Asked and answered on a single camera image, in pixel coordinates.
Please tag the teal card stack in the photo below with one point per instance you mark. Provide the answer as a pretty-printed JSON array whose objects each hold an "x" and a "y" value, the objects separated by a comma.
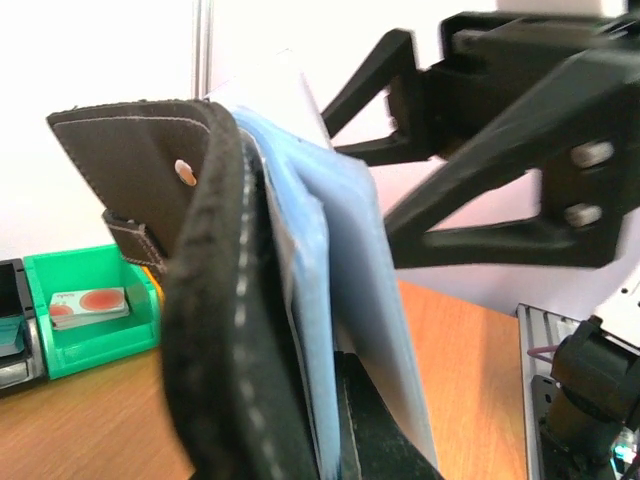
[{"x": 10, "y": 328}]

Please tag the green plastic bin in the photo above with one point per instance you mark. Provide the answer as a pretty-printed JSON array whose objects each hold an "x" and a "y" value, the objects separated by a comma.
[{"x": 71, "y": 351}]

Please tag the red patterned card stack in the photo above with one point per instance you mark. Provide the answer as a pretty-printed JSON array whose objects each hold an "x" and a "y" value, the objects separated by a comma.
[{"x": 75, "y": 309}]

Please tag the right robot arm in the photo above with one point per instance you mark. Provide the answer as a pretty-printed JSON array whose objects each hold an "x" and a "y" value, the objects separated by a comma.
[{"x": 583, "y": 391}]

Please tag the white card with red circles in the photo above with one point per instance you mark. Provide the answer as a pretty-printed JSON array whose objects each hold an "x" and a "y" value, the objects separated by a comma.
[{"x": 276, "y": 88}]

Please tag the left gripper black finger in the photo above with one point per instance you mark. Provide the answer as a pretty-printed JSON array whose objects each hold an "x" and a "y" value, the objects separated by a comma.
[{"x": 372, "y": 444}]

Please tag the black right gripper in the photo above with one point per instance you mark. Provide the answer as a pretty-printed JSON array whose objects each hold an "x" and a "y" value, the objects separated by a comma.
[{"x": 549, "y": 166}]

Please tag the yellow plastic bin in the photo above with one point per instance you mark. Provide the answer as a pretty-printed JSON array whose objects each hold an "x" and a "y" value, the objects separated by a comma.
[{"x": 158, "y": 288}]

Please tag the black plastic bin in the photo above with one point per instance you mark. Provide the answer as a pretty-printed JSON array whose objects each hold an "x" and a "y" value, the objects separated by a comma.
[{"x": 23, "y": 364}]

